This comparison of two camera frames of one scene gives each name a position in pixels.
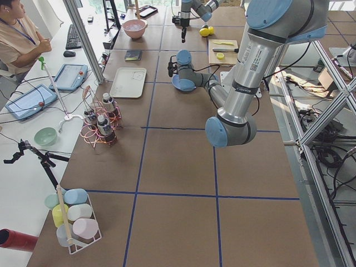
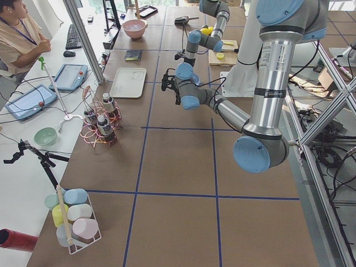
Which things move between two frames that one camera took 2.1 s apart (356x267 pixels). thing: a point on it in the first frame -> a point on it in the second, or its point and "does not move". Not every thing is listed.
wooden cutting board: (222, 58) does not move
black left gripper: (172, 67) -> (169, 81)
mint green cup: (52, 200) does not move
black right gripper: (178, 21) -> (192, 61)
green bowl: (45, 137) does not move
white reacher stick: (68, 116) does not move
